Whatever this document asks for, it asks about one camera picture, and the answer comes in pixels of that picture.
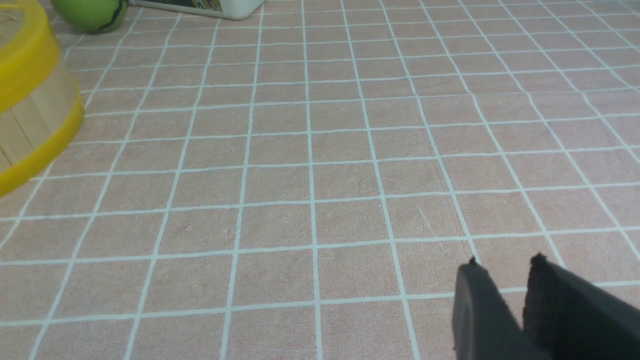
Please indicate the pink checkered tablecloth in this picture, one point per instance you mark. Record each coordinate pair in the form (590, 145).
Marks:
(303, 184)

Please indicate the green round fruit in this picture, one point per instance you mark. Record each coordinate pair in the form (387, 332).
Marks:
(92, 16)

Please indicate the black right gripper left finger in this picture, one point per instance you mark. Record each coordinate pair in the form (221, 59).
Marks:
(483, 327)

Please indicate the yellow wooden steamer basket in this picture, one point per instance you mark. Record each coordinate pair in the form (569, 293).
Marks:
(41, 104)

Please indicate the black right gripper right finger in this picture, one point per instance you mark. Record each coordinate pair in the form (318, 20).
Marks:
(569, 318)

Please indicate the white plastic bottle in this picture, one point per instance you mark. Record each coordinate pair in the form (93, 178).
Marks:
(235, 10)

